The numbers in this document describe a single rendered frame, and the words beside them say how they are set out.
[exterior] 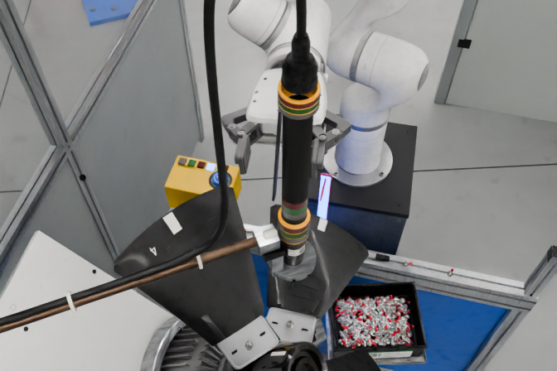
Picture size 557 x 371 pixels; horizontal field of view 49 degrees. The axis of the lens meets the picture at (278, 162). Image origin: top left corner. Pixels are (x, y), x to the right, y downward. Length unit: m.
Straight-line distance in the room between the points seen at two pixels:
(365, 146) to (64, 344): 0.83
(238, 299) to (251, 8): 0.47
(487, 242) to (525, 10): 0.98
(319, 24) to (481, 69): 2.15
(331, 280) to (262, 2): 0.58
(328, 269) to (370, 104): 0.41
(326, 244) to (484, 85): 1.95
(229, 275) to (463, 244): 1.79
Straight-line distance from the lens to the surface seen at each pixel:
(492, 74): 3.03
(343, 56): 1.34
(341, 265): 1.24
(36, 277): 1.09
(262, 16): 0.86
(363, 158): 1.56
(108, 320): 1.16
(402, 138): 1.72
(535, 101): 3.16
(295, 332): 1.14
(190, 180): 1.46
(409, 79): 1.32
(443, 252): 2.66
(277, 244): 0.83
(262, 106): 0.78
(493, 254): 2.71
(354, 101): 1.44
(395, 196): 1.60
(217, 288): 1.01
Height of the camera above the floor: 2.25
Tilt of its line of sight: 53 degrees down
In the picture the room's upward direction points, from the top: straight up
